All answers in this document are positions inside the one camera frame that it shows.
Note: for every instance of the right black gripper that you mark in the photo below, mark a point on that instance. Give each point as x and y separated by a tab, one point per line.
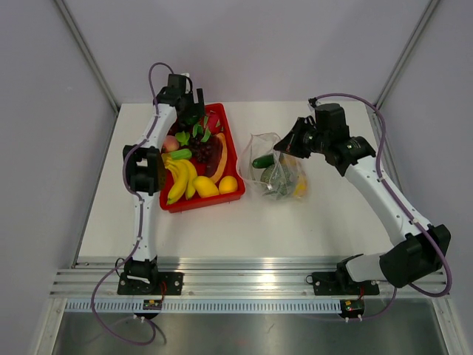
290	144

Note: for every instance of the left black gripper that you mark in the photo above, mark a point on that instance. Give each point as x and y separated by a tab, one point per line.
193	109

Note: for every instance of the green avocado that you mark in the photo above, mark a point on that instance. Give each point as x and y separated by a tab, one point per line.
191	120

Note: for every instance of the dark green cucumber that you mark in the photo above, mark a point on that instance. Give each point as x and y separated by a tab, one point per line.
263	162

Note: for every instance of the clear zip top bag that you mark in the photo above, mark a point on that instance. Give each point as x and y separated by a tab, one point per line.
259	145

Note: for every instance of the yellow pear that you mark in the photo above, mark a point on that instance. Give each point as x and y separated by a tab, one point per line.
301	187

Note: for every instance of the yellow mango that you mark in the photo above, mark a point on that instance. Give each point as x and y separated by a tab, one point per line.
205	187

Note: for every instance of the netted green melon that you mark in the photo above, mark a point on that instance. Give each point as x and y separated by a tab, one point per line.
276	180

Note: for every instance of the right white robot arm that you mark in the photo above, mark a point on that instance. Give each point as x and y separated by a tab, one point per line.
418	247

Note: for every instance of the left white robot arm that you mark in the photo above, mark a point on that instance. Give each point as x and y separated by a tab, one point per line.
144	176

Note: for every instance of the pink dragon fruit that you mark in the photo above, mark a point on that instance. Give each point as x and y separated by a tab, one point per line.
212	123

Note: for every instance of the green star fruit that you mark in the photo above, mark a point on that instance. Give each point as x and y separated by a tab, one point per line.
183	138

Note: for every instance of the dark purple grape bunch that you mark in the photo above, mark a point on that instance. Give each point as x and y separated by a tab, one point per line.
201	150

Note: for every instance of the red plastic tray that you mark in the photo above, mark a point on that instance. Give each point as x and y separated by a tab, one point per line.
230	169

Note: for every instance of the papaya slice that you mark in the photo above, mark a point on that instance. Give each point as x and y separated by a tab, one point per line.
216	164

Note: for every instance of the orange yellow round fruit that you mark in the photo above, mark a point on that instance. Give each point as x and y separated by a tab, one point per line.
228	184

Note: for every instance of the yellow banana bunch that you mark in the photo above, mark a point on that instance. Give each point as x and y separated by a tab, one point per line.
183	172

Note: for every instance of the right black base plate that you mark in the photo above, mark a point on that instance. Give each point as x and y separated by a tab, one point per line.
325	283

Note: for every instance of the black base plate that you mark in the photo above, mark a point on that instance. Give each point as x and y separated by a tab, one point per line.
325	283
162	283

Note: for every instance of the left aluminium frame post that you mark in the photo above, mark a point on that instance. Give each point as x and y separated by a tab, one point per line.
80	40

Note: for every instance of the aluminium frame post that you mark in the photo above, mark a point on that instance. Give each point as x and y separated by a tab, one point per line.
411	44
80	40

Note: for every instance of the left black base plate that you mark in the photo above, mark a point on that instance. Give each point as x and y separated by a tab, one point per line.
162	283

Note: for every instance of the right aluminium frame post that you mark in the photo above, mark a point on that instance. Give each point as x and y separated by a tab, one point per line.
411	44

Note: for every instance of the aluminium mounting rail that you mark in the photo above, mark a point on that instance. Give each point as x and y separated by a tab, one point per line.
209	278

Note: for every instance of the white slotted cable duct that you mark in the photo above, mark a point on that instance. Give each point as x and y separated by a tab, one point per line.
145	306

